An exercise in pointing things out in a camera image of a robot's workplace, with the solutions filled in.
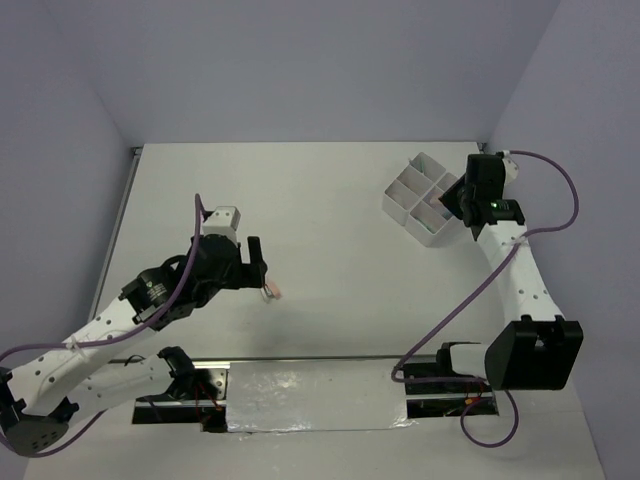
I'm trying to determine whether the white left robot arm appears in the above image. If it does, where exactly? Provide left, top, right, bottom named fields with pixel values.
left=1, top=233, right=268, bottom=458

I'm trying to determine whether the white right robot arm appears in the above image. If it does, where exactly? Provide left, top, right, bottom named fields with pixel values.
left=434, top=154, right=583, bottom=391

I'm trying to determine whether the clear compartment organizer box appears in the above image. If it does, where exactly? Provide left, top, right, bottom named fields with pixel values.
left=381, top=152, right=464, bottom=248

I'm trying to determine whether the silver foil panel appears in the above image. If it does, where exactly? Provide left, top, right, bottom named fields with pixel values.
left=226, top=360, right=410, bottom=433

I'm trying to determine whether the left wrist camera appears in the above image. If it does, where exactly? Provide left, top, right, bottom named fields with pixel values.
left=201, top=206, right=241, bottom=244

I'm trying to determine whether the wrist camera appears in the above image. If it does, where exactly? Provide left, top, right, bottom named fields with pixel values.
left=497, top=150, right=520, bottom=186
left=201, top=206, right=241, bottom=244

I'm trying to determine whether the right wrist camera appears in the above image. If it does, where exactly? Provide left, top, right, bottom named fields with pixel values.
left=497, top=150, right=520, bottom=186

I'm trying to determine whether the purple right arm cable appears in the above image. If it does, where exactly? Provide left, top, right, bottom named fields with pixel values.
left=390, top=149, right=581, bottom=447

